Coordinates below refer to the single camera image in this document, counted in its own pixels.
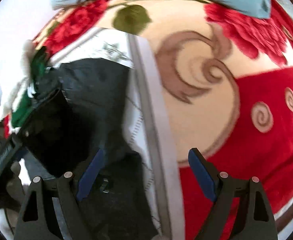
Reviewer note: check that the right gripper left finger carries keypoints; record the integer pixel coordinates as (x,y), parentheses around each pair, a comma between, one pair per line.
(37,219)

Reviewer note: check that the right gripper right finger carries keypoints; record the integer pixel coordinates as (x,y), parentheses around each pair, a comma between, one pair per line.
(254,218)

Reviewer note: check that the black leather jacket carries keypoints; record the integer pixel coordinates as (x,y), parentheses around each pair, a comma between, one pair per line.
(80,109)

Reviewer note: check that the green folded garment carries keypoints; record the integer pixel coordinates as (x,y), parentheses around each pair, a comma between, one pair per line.
(38,66)

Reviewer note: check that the white fluffy folded garment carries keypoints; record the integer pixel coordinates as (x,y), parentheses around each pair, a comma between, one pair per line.
(15,74)

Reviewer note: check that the red floral blanket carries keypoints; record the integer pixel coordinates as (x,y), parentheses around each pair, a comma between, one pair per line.
(224,80)

